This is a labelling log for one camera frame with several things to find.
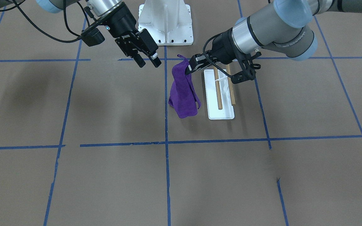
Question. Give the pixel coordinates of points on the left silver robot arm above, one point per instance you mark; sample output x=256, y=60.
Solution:
x=280, y=26

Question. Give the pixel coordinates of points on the white towel rack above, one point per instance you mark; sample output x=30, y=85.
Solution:
x=219, y=94

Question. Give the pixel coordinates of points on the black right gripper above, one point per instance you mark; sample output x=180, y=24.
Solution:
x=122, y=22

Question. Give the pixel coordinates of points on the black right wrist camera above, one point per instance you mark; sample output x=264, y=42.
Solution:
x=92, y=37

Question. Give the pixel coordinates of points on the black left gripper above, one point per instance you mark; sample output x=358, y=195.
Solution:
x=223, y=47

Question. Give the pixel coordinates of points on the purple towel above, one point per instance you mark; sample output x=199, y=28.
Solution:
x=183, y=98

